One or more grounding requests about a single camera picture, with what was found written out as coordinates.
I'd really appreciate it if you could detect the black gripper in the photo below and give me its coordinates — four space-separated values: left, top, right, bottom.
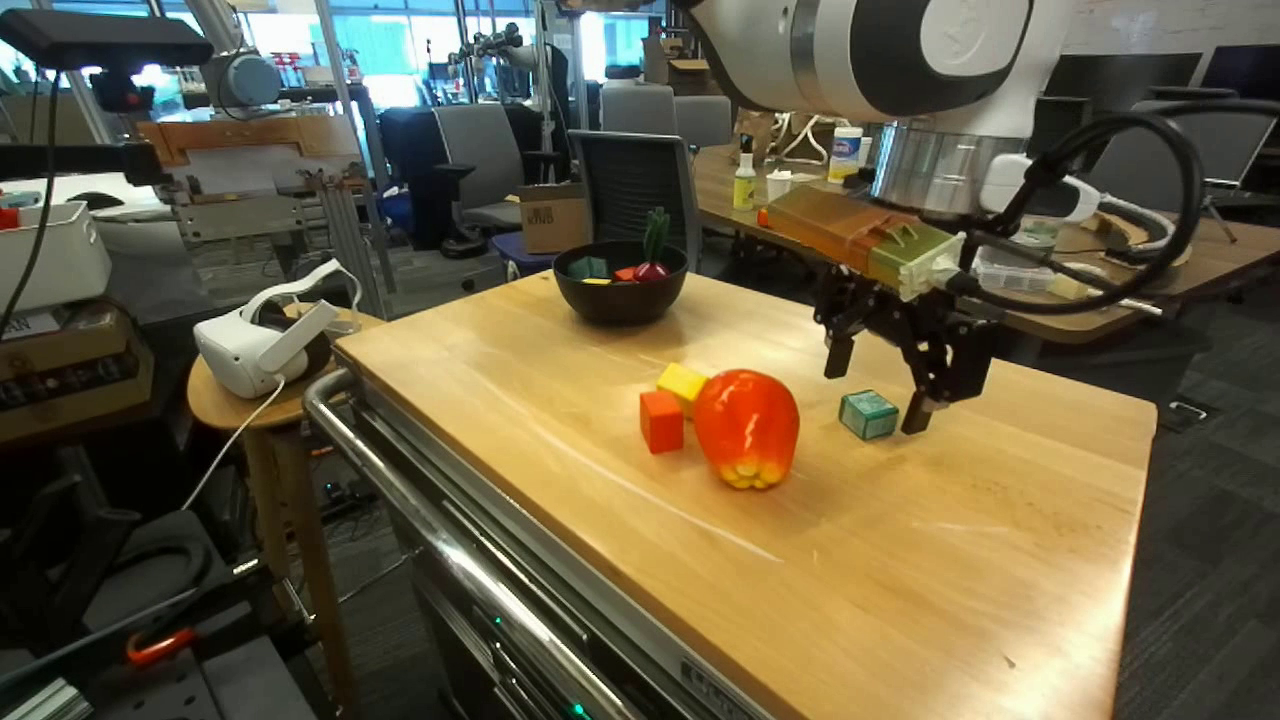
807 260 999 438

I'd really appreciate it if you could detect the orange-red pepper toy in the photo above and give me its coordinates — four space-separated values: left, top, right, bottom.
686 367 804 494

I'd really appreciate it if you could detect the pale yellow wooden block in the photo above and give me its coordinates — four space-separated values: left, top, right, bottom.
653 359 709 409

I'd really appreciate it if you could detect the large orange wooden cube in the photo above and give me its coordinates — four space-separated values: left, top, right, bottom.
636 386 686 461

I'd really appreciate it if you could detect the black bowl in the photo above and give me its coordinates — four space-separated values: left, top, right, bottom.
552 234 697 333

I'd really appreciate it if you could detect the white plastic bottle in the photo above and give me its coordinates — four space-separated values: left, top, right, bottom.
828 121 873 186

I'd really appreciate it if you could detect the small green capped bottle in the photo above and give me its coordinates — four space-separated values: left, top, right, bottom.
726 146 763 214

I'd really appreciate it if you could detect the dark grey chair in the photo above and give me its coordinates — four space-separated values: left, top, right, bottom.
572 127 705 270

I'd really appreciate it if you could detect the cardboard box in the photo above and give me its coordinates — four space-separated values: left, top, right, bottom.
516 178 594 260

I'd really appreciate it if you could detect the wooden office desk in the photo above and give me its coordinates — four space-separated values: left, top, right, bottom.
692 138 1280 355

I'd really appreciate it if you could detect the black monitor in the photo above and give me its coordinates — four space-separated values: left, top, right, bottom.
1063 50 1208 103
1195 38 1280 107

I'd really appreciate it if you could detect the metal tool cart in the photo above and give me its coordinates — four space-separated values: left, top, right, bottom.
310 355 776 720

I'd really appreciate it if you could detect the large grey office chair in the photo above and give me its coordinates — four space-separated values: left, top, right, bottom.
1077 94 1280 225

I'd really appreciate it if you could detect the dark blue chair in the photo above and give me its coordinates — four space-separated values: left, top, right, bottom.
377 103 464 250

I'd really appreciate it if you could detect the white VR headset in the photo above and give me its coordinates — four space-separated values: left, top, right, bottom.
192 255 367 402

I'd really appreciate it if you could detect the round wooden stool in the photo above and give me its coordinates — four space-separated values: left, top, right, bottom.
185 304 391 710

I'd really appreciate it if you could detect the brown box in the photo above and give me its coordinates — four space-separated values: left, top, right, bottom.
0 307 156 449

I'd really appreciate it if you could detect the white box device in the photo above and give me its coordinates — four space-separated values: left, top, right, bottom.
0 197 115 317

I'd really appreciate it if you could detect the curved black white hose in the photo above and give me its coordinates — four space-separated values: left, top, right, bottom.
1091 186 1195 270

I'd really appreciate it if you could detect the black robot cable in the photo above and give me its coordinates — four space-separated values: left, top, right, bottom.
950 107 1212 320

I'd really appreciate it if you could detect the steel cart handle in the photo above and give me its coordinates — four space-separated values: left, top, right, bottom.
301 365 644 720

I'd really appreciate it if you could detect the white headset cable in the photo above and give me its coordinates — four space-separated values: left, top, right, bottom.
174 374 292 516

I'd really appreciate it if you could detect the grey round camera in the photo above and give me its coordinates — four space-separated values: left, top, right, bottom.
202 43 288 111

